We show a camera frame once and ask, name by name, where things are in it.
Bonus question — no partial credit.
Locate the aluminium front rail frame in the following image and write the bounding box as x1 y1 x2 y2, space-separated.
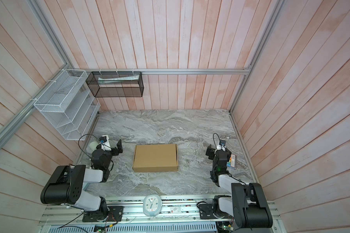
39 194 286 233

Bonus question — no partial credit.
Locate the pale blue alarm clock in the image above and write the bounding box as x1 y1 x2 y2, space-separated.
143 194 162 216

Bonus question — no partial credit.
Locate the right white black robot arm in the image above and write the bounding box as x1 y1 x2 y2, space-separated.
204 145 273 230

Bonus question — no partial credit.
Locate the pack of coloured markers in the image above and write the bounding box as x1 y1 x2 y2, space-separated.
227 154 237 169

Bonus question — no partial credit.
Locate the white paper in basket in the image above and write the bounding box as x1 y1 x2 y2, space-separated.
98 75 140 85

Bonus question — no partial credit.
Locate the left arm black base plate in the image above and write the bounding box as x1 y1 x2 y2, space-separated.
82 206 123 222

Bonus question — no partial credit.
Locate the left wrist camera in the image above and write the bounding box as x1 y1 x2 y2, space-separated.
98 135 112 151

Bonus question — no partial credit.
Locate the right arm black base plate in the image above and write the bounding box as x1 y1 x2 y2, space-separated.
196 202 232 219

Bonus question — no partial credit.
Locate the white wire mesh shelf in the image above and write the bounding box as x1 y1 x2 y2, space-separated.
34 70 100 141

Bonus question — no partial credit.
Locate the small white label card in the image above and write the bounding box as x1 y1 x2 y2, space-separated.
170 206 182 214

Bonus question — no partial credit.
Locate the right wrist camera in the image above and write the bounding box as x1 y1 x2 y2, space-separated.
216 139 226 151

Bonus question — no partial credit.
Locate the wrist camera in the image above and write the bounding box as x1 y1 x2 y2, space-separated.
216 139 226 151
98 135 112 151

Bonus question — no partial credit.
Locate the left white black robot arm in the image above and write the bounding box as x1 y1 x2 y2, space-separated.
40 136 123 222

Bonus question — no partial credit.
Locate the black mesh wall basket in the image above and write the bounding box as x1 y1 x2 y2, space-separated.
86 71 144 98

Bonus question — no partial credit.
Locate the brown cardboard box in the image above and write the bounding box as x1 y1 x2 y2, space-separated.
132 144 179 173

